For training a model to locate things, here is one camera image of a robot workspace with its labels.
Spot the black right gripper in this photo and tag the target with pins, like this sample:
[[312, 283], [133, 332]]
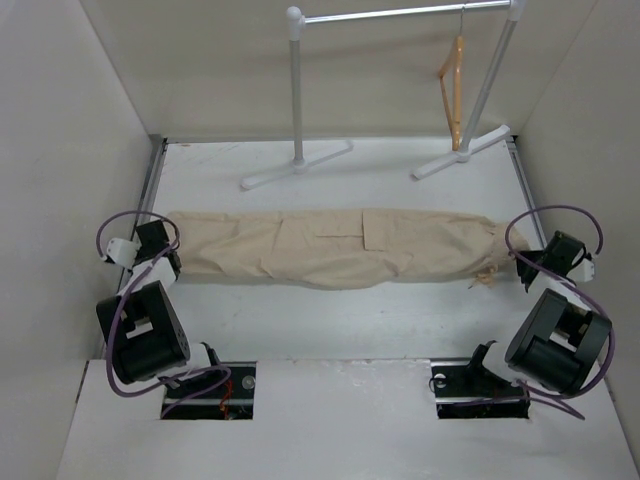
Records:
[[521, 266]]

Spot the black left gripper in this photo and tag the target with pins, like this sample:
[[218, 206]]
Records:
[[138, 256]]

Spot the beige trousers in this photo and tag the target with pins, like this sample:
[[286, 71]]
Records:
[[343, 249]]

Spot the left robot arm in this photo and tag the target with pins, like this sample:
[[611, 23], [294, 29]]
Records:
[[146, 345]]

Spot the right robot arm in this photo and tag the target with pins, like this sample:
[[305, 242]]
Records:
[[559, 341]]

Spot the wooden clothes hanger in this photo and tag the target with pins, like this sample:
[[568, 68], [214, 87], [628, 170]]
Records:
[[450, 81]]

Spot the white clothes rack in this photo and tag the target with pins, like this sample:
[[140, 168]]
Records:
[[364, 71]]

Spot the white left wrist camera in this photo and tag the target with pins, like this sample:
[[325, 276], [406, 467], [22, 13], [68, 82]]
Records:
[[121, 252]]

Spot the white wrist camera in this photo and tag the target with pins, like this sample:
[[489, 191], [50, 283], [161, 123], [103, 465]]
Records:
[[121, 252], [584, 271]]

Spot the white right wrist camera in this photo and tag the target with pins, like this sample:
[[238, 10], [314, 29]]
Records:
[[584, 271]]

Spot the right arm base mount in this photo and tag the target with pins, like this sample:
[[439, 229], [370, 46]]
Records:
[[466, 390]]

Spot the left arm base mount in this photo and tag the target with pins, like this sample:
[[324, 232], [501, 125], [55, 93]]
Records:
[[204, 397]]

